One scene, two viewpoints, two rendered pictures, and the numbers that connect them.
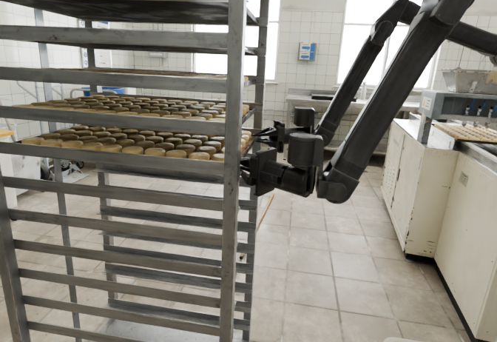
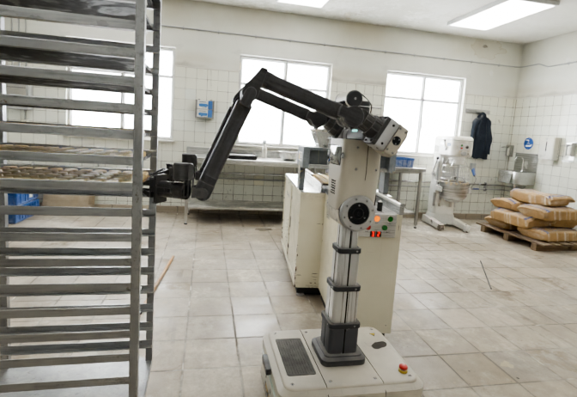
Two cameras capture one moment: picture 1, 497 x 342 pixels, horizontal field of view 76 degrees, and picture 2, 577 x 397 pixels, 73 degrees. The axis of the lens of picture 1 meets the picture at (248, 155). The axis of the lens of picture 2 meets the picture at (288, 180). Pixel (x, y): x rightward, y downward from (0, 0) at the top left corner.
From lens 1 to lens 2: 0.78 m
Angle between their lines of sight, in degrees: 22
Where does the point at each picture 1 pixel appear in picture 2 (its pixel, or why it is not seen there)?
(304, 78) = (203, 136)
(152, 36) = (81, 103)
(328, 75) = not seen: hidden behind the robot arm
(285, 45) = (181, 101)
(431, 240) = (314, 271)
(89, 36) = (33, 101)
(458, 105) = (322, 156)
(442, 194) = (318, 230)
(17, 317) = not seen: outside the picture
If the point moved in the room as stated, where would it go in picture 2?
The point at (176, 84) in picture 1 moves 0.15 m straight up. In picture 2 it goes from (98, 132) to (98, 87)
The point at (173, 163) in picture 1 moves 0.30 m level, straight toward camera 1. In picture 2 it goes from (94, 185) to (112, 201)
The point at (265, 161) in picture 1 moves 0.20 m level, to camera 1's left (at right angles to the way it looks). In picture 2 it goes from (160, 181) to (97, 180)
